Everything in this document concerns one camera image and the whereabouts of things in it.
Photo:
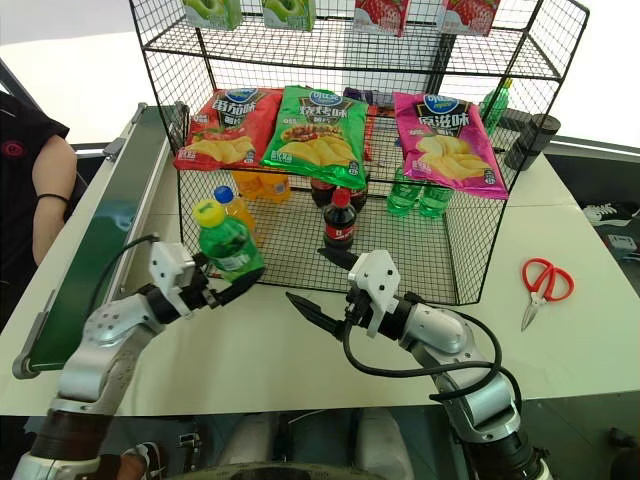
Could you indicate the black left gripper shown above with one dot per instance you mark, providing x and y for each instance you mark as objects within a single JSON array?
[{"x": 197, "y": 292}]

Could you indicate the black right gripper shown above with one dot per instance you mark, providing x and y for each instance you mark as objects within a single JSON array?
[{"x": 357, "y": 312}]

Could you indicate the green soda bottle yellow cap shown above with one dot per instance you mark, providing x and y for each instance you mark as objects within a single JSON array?
[{"x": 227, "y": 245}]

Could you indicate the person's bare forearm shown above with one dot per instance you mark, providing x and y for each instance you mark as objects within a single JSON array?
[{"x": 52, "y": 170}]

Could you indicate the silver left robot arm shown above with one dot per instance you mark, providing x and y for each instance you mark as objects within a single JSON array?
[{"x": 100, "y": 350}]

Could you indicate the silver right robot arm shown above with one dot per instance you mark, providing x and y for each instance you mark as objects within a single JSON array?
[{"x": 450, "y": 335}]

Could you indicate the green belt conveyor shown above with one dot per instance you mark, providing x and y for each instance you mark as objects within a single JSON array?
[{"x": 100, "y": 235}]

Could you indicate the cola bottle red cap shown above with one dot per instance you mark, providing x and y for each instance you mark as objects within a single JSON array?
[{"x": 340, "y": 225}]

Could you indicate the orange soda bottle blue cap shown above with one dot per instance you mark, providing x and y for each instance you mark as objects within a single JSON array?
[{"x": 236, "y": 207}]

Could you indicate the red potato chip bag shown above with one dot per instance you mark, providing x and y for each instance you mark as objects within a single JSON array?
[{"x": 227, "y": 132}]

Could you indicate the green potato chip bag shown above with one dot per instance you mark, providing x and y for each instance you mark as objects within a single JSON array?
[{"x": 315, "y": 140}]

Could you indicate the red snack packet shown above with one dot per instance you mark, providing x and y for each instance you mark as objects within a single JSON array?
[{"x": 370, "y": 135}]

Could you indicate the white rounded robot leg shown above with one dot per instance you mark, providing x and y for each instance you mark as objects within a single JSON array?
[
  {"x": 250, "y": 440},
  {"x": 385, "y": 440}
]

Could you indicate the pink potato chip bag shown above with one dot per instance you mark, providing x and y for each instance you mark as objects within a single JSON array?
[{"x": 450, "y": 150}]

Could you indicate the purple snack packet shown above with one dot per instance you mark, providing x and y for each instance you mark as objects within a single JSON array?
[{"x": 372, "y": 95}]

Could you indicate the person in black shirt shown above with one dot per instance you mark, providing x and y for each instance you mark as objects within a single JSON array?
[{"x": 20, "y": 165}]

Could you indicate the black cylinder stack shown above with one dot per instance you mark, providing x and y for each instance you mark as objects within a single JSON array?
[{"x": 525, "y": 147}]

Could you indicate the green apple juice carton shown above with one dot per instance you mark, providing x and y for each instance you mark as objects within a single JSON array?
[
  {"x": 212, "y": 12},
  {"x": 290, "y": 12}
]

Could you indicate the strawberry milk carton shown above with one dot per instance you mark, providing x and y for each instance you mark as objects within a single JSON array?
[
  {"x": 467, "y": 15},
  {"x": 382, "y": 15}
]

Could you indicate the black and white sneaker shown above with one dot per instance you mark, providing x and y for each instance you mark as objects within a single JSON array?
[{"x": 607, "y": 212}]

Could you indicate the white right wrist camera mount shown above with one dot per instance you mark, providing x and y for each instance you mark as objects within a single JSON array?
[{"x": 377, "y": 275}]

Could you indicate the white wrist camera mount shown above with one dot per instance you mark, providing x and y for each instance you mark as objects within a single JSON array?
[
  {"x": 170, "y": 265},
  {"x": 377, "y": 275}
]

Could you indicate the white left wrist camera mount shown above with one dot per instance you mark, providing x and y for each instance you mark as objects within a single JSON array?
[{"x": 170, "y": 265}]

